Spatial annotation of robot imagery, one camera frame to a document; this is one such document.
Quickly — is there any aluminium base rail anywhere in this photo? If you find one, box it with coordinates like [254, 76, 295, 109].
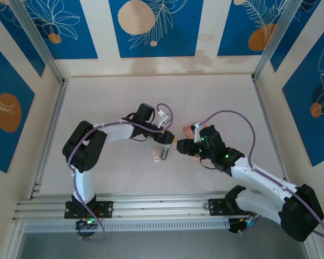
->
[12, 190, 311, 224]

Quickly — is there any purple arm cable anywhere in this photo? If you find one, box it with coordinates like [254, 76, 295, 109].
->
[67, 103, 174, 242]
[201, 109, 324, 238]

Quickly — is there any pink plastic tray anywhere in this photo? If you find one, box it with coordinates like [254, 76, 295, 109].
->
[182, 124, 216, 162]

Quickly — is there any aluminium frame post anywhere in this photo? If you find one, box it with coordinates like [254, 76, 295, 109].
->
[8, 0, 65, 85]
[252, 0, 307, 81]

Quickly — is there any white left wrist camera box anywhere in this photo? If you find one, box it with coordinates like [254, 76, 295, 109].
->
[156, 108, 171, 128]

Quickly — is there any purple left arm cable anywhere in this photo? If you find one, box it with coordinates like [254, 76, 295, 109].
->
[67, 103, 174, 242]

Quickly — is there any white slotted cable duct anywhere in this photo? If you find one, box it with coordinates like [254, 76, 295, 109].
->
[23, 219, 231, 234]

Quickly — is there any aluminium side rail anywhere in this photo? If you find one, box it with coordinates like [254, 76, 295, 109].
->
[28, 77, 70, 201]
[252, 76, 294, 195]

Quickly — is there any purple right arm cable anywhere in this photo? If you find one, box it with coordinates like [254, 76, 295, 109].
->
[201, 109, 324, 238]

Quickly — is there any black controller board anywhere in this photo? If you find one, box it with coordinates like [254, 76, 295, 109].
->
[228, 217, 256, 235]
[75, 218, 101, 238]

